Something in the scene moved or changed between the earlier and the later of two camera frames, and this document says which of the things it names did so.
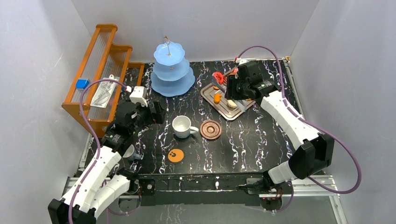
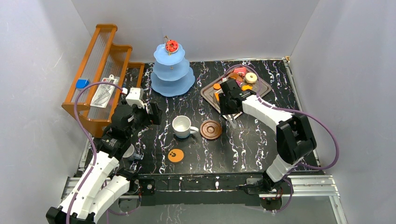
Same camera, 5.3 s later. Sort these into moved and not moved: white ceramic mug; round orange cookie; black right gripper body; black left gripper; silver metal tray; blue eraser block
Moved: round orange cookie; black right gripper body
Not moved: silver metal tray; white ceramic mug; black left gripper; blue eraser block
